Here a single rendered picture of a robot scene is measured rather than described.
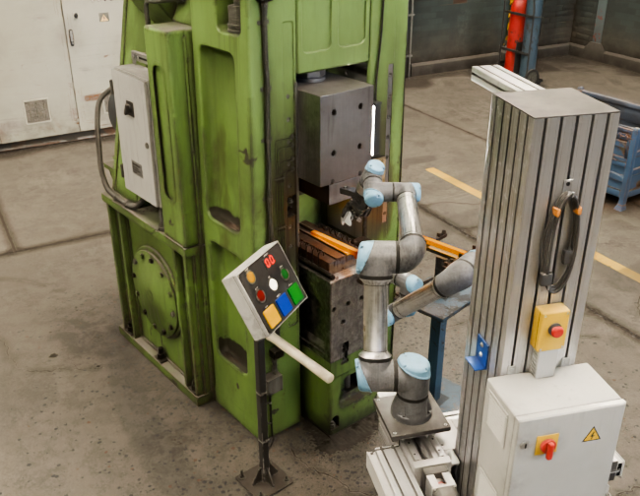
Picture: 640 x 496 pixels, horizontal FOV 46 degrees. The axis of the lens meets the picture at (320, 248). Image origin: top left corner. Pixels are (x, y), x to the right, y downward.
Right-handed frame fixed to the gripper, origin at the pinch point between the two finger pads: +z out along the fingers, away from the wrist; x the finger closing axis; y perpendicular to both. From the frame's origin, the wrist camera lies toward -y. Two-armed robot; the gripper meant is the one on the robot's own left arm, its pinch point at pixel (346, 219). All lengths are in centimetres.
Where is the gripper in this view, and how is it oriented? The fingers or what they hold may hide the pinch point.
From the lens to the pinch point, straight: 322.2
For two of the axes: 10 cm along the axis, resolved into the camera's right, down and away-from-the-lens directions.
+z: -2.9, 6.4, 7.1
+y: 5.7, 7.2, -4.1
